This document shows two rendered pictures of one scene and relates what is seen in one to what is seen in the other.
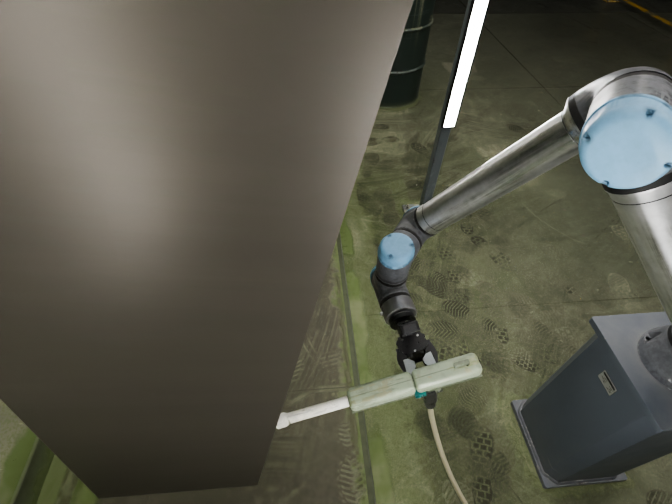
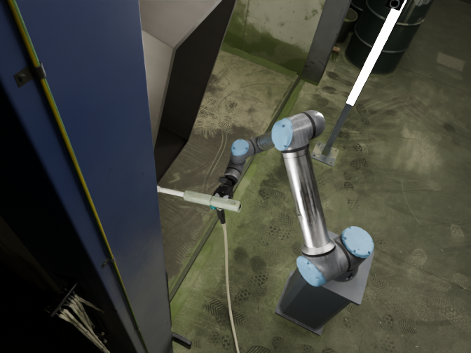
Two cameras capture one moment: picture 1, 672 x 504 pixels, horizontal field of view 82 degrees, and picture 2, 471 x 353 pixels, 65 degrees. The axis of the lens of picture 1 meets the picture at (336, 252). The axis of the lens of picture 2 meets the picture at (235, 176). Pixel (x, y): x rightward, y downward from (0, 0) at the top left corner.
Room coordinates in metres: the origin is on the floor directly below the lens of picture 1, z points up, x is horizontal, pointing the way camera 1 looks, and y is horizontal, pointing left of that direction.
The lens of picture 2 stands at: (-0.53, -0.66, 2.33)
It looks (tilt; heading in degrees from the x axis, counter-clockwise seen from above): 54 degrees down; 22
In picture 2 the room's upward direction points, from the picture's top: 11 degrees clockwise
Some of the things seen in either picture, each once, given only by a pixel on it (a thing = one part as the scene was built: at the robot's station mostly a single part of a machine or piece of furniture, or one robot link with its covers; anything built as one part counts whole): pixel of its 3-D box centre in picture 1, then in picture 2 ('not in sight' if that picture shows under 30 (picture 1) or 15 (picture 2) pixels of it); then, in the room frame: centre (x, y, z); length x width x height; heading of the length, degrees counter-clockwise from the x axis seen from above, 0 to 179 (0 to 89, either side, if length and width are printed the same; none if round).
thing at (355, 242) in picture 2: not in sight; (350, 248); (0.46, -0.89, 0.83); 0.17 x 0.15 x 0.18; 151
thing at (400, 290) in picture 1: (389, 286); (236, 164); (0.67, -0.16, 0.66); 0.12 x 0.09 x 0.10; 14
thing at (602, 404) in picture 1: (610, 408); (319, 285); (0.47, -0.89, 0.32); 0.31 x 0.31 x 0.64; 6
